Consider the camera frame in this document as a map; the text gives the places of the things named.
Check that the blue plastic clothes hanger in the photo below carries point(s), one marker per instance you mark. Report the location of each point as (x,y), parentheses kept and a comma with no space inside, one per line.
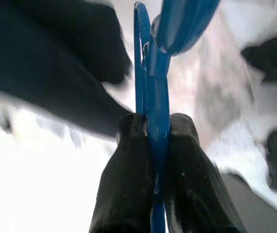
(156,102)

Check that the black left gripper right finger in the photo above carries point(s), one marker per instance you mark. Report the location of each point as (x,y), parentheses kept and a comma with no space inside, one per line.
(194,184)

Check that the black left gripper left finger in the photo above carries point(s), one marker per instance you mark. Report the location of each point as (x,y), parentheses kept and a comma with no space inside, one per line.
(126,184)

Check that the black shirt red collar lining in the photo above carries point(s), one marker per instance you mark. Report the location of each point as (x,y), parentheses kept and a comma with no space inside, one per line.
(43,48)

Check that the silver robot left leg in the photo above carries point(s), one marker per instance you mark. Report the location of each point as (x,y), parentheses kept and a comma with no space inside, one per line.
(269,213)

